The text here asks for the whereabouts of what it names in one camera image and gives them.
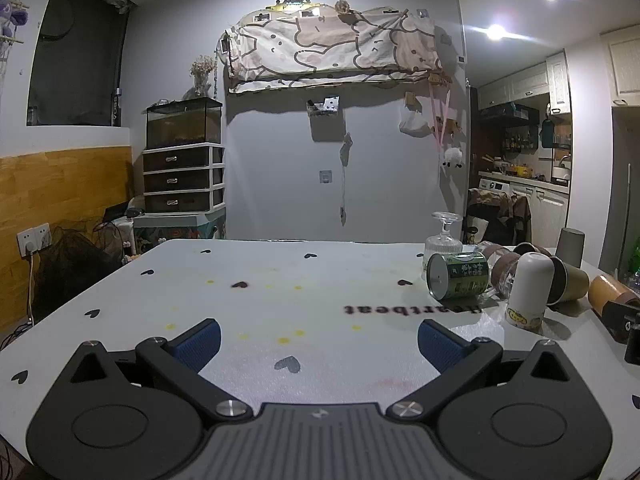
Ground white cup with yellow print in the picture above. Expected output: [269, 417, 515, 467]
[505, 252, 556, 331]

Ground grey cup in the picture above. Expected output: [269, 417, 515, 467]
[556, 227, 586, 269]

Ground cartoon printed cloth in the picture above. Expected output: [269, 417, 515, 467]
[220, 6, 445, 94]

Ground white power cable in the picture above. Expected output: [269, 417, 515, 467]
[26, 252, 40, 327]

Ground white plastic bag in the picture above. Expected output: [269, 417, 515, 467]
[398, 104, 434, 136]

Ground grey hanging cord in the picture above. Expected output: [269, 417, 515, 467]
[338, 132, 354, 227]

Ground white tall cabinet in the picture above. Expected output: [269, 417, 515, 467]
[599, 24, 640, 107]

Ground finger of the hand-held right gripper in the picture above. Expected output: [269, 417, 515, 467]
[601, 295, 640, 362]

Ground glass fish tank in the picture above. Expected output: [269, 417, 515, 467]
[145, 98, 224, 151]

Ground clear glass goblet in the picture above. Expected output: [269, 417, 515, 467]
[424, 211, 464, 281]

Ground white sheep plush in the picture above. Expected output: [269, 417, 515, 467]
[440, 145, 466, 169]

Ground white upper kitchen cabinets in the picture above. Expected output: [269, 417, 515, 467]
[477, 52, 574, 116]

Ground black net cloth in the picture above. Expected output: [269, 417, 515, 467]
[37, 230, 127, 322]

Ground white plastic drawer unit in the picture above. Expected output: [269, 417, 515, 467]
[142, 142, 226, 213]

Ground purple plush toy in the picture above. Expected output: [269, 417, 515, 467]
[0, 0, 29, 37]

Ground chair draped with clothes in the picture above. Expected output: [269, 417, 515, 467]
[464, 188, 532, 247]

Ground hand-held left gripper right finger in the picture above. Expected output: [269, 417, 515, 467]
[385, 319, 591, 419]

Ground dark brown paper cup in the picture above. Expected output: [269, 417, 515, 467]
[512, 242, 553, 259]

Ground dark window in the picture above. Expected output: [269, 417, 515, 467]
[27, 0, 139, 128]

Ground white wall outlet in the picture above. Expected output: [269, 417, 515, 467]
[17, 223, 53, 257]

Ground dried flowers in vase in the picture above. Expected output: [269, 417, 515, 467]
[190, 54, 217, 99]

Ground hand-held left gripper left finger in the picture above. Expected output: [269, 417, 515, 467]
[50, 318, 254, 424]

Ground white lower kitchen cabinet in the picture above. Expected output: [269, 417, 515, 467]
[510, 182, 571, 249]

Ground white heart-print tablecloth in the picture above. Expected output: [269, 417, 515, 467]
[0, 238, 640, 480]

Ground green printed can cup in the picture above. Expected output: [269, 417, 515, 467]
[426, 252, 491, 299]

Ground olive brown paper cup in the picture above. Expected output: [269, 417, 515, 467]
[547, 256, 591, 306]

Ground clear brown-banded glass cup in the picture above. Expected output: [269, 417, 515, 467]
[475, 240, 524, 297]

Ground teal printed cabinet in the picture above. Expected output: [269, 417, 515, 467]
[132, 207, 229, 255]

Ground white washing machine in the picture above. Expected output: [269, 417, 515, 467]
[477, 176, 514, 202]

